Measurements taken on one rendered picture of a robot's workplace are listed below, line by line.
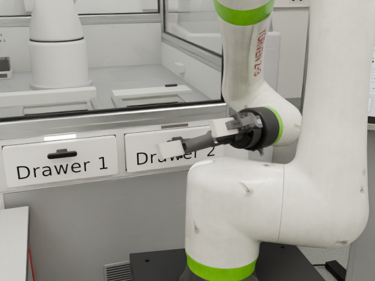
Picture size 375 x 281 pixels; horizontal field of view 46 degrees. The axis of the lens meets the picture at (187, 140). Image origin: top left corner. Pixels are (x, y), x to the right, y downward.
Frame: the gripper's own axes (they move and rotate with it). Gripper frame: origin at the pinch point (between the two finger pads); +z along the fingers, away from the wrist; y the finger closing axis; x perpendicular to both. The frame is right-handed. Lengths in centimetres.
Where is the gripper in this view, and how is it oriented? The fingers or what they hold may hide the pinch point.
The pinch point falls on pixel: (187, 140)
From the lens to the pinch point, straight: 79.6
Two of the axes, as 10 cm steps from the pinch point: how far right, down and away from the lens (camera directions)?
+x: -3.0, -9.5, 1.1
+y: -7.1, 3.0, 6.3
